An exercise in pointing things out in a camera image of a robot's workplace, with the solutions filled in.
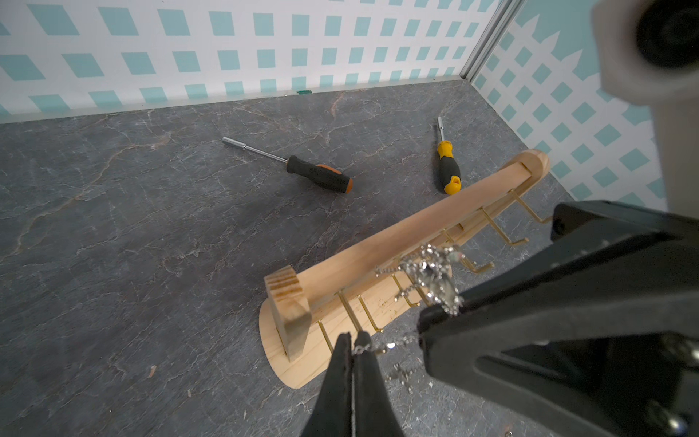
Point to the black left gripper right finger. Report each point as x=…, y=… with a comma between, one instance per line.
x=373, y=414

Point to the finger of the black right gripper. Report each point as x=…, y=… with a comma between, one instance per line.
x=596, y=335

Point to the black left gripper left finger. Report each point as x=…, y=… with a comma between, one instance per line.
x=331, y=415

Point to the wooden jewelry display stand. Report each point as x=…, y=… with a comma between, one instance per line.
x=367, y=286

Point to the yellow black nut driver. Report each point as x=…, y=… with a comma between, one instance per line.
x=449, y=170

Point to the orange black nut driver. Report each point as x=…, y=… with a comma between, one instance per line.
x=321, y=175

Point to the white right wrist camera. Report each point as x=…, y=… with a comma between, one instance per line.
x=648, y=56

